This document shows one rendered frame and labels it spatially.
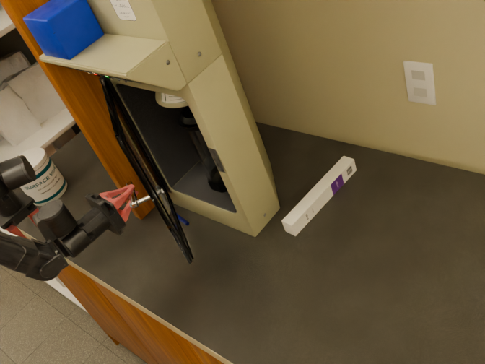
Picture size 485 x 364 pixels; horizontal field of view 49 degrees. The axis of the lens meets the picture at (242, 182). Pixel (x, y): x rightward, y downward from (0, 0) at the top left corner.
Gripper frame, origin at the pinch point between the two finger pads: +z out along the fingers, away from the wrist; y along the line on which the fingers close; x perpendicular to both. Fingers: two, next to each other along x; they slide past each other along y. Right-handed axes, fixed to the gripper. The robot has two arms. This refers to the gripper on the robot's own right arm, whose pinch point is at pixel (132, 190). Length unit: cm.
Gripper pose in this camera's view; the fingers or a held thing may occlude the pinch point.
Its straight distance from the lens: 126.1
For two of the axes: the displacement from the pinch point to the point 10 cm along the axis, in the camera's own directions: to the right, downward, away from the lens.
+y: -3.1, -7.3, -6.1
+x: -6.9, -2.6, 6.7
